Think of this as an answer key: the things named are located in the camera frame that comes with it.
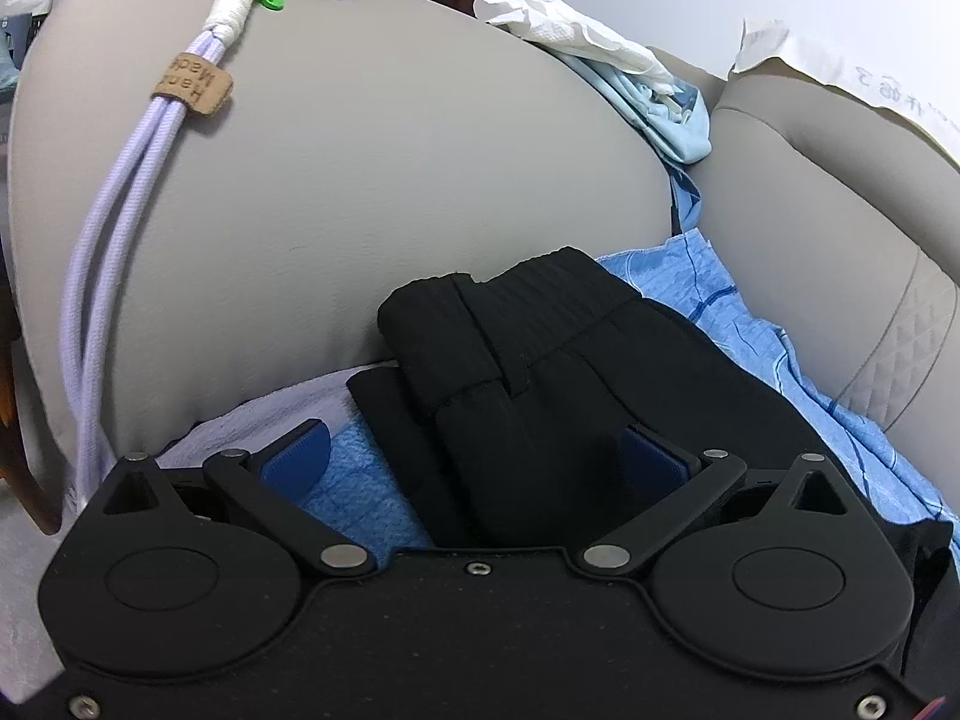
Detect light blue cloth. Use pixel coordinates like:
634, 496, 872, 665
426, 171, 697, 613
555, 52, 713, 166

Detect lavender braided cable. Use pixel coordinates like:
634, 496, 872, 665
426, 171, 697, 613
64, 0, 267, 507

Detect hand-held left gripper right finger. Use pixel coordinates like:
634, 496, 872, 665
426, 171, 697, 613
574, 424, 856, 578

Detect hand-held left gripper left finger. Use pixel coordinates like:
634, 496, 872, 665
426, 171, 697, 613
101, 418, 380, 578

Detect white crumpled cloth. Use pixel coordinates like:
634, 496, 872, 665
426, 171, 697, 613
472, 0, 676, 96

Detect black pants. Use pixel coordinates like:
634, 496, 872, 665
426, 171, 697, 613
346, 244, 957, 698

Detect beige leather sofa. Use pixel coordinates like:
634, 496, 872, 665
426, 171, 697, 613
7, 0, 960, 458

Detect brown cable tag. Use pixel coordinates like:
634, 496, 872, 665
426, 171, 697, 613
150, 52, 233, 116

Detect white paper sheet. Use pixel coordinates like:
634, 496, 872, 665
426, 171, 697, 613
731, 15, 960, 166

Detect blue checked bed sheet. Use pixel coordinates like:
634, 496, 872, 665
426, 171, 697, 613
296, 165, 960, 550

